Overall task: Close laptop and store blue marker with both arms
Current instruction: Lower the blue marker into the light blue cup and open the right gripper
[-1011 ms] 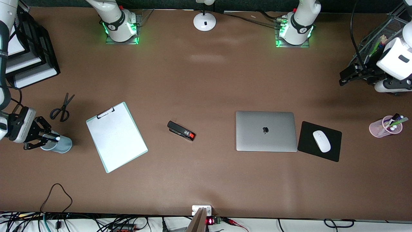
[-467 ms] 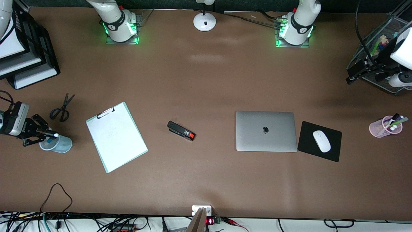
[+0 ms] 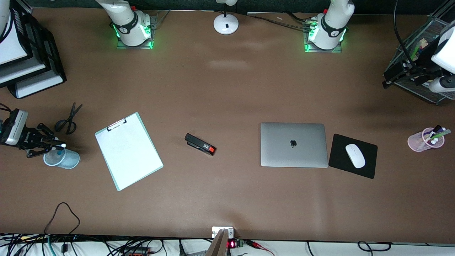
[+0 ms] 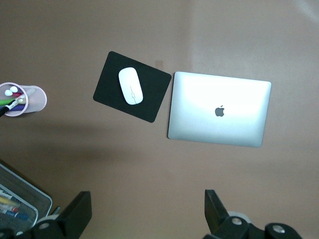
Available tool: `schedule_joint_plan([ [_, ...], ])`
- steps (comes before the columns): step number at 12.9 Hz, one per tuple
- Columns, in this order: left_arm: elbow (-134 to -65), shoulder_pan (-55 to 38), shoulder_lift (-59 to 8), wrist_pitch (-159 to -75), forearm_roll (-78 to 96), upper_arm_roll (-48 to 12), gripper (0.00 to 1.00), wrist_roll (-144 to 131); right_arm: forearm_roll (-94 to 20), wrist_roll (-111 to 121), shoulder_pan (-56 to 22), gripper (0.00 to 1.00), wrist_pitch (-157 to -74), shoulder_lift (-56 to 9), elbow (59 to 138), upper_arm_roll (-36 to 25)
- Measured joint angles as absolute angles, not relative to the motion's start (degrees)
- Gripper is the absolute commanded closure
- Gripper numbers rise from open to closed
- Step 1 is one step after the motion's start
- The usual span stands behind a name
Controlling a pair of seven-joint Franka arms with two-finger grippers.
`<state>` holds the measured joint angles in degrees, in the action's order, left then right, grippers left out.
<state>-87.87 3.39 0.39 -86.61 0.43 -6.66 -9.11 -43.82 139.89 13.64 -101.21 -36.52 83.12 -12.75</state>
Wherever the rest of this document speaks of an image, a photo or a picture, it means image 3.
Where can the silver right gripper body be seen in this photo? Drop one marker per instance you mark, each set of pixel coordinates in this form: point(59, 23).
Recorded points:
point(29, 138)

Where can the blue marker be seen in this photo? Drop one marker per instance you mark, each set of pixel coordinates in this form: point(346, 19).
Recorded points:
point(59, 152)

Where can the silver laptop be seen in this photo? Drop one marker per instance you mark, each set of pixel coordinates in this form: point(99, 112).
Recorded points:
point(305, 153)

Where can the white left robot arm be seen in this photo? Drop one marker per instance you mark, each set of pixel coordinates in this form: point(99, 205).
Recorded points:
point(334, 21)

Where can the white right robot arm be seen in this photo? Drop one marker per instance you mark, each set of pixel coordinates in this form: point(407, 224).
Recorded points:
point(128, 21)

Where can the white marker black cap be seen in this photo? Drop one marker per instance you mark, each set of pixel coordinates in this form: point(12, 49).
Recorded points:
point(436, 128)

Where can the green marker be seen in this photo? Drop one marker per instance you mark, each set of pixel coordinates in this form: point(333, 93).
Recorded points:
point(444, 133)

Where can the grey metal mesh tray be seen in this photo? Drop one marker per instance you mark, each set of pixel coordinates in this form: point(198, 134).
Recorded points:
point(408, 78)

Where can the green pen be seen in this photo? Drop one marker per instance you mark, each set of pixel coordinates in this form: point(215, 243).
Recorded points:
point(416, 51)

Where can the beige small block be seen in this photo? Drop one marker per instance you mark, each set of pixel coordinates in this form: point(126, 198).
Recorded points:
point(424, 42)

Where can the black scissors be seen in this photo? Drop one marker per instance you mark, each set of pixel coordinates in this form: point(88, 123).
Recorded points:
point(71, 117)

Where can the blue mesh pen cup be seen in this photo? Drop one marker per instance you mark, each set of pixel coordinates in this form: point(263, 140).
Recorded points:
point(71, 160)

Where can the black document tray stack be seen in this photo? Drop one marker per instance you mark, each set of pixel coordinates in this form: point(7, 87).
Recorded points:
point(35, 85)

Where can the pink mesh pen cup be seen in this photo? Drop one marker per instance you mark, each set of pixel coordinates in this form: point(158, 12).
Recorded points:
point(414, 144)

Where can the white clipboard teal edge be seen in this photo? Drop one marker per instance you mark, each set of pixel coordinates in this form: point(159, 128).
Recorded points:
point(131, 163)

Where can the white computer mouse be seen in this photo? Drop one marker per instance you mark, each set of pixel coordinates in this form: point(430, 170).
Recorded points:
point(355, 156)

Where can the black mouse pad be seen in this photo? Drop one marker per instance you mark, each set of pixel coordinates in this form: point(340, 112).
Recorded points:
point(337, 160)

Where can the orange power strip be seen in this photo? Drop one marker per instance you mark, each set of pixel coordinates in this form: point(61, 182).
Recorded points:
point(137, 251)

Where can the black stapler red tip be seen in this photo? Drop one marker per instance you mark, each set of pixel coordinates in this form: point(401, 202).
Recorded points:
point(199, 144)

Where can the white lamp base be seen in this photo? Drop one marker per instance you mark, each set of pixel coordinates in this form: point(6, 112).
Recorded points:
point(226, 25)

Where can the red LED display module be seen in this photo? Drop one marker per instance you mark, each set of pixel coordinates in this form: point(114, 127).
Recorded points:
point(231, 244)

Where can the red black clip leads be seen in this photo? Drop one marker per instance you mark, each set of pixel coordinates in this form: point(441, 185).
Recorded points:
point(256, 244)

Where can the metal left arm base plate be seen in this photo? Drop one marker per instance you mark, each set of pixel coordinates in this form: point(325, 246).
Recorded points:
point(321, 51)

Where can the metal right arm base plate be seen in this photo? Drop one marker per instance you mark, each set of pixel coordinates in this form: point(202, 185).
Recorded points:
point(135, 47)

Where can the white mount plate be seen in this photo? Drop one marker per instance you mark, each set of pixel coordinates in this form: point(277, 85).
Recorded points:
point(214, 231)

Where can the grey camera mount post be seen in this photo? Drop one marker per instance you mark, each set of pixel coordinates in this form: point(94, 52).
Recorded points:
point(217, 245)

